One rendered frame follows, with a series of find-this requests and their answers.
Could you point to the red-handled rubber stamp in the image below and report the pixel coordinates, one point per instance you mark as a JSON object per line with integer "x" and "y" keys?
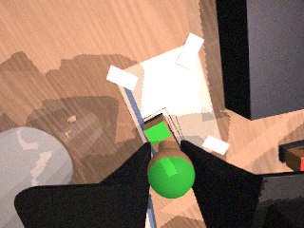
{"x": 293, "y": 154}

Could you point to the stamp with green ball handle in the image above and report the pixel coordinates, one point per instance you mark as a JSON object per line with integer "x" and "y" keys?
{"x": 170, "y": 172}

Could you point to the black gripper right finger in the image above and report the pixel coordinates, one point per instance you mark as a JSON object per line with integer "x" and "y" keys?
{"x": 231, "y": 197}

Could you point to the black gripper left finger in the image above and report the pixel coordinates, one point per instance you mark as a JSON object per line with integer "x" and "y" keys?
{"x": 120, "y": 200}

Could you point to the white mug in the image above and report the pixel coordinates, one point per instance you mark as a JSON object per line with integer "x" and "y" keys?
{"x": 28, "y": 157}

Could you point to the white card taped to table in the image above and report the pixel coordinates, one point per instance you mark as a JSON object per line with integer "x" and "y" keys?
{"x": 173, "y": 84}

